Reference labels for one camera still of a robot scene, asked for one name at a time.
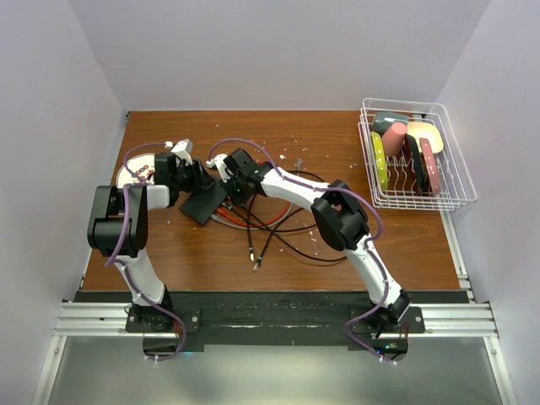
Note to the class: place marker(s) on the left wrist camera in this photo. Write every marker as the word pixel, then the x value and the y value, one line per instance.
pixel 181 149

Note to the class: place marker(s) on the black network switch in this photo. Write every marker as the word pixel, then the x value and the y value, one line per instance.
pixel 200 206

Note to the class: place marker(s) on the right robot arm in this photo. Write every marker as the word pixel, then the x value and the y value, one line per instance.
pixel 340 218

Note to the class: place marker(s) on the white wire dish rack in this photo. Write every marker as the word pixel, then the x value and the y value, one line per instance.
pixel 457 187

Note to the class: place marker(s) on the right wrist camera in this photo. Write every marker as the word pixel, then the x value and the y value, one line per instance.
pixel 218 164

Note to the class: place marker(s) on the red dotted plate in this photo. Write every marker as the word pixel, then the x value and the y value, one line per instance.
pixel 431 167

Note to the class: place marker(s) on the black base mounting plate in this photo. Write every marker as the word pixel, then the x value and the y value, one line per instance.
pixel 317 319

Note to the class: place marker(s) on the yellow-green plate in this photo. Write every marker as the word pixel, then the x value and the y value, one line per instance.
pixel 380 160

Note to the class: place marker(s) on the dark teal bowl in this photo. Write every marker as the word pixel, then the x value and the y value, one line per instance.
pixel 383 120

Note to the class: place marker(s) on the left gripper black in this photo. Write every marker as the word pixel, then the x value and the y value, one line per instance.
pixel 201 180

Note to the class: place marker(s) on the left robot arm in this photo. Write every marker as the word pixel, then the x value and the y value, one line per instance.
pixel 119 223

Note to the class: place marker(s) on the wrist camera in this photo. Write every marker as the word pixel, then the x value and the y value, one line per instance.
pixel 218 164
pixel 181 149

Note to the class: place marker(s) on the aluminium frame rail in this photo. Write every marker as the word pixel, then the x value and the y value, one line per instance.
pixel 92 359

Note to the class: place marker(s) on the pink cup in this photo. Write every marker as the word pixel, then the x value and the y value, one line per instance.
pixel 393 139

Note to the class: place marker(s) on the cream square plate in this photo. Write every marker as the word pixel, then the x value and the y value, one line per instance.
pixel 422 129

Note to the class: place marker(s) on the white patterned plate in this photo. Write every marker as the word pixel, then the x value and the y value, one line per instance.
pixel 139 170

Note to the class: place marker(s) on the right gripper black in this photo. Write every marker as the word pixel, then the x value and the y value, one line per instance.
pixel 238 200

